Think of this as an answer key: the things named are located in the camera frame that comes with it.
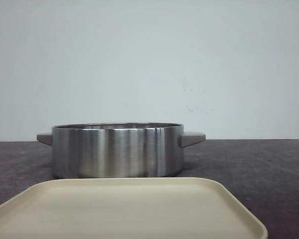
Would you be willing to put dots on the stainless steel steamer pot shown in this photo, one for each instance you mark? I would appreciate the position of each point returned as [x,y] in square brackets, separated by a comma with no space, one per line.
[118,150]

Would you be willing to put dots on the beige plastic tray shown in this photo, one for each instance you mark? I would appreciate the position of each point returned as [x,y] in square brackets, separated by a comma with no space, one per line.
[128,208]

